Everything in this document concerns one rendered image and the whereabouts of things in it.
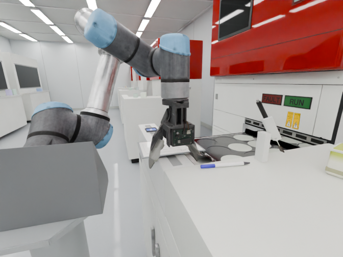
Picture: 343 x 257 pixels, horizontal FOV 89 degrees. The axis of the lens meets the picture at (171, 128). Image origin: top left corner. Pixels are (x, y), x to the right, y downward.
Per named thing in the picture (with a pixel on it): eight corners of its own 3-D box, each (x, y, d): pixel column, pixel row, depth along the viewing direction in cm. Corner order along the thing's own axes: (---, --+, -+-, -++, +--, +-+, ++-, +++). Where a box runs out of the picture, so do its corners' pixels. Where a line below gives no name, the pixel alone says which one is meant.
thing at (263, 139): (268, 155, 54) (274, 112, 51) (278, 160, 51) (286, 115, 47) (251, 158, 53) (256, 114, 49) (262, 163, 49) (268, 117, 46)
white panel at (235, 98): (215, 127, 143) (218, 76, 133) (326, 177, 68) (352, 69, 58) (212, 127, 143) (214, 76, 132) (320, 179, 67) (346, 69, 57)
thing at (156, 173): (155, 146, 104) (154, 123, 100) (195, 208, 53) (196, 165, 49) (139, 148, 101) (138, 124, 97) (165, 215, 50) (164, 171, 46)
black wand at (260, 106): (257, 101, 45) (261, 98, 45) (253, 100, 46) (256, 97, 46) (283, 153, 52) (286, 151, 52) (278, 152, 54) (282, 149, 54)
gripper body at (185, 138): (167, 150, 44) (166, 102, 41) (159, 139, 52) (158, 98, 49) (195, 146, 46) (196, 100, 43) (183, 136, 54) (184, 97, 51)
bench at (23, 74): (54, 113, 701) (44, 59, 649) (35, 123, 535) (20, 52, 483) (22, 115, 670) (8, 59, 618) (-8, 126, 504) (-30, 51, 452)
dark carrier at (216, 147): (245, 133, 100) (245, 132, 100) (305, 158, 68) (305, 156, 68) (189, 140, 90) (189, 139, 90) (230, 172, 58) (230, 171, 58)
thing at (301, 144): (243, 137, 108) (245, 122, 106) (320, 171, 68) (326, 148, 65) (241, 137, 108) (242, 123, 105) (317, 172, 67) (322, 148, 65)
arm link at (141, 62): (125, 39, 51) (147, 31, 43) (154, 59, 58) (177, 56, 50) (117, 65, 50) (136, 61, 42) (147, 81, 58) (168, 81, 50)
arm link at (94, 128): (61, 143, 69) (96, 24, 79) (98, 149, 79) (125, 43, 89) (71, 145, 60) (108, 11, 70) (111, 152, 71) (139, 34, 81)
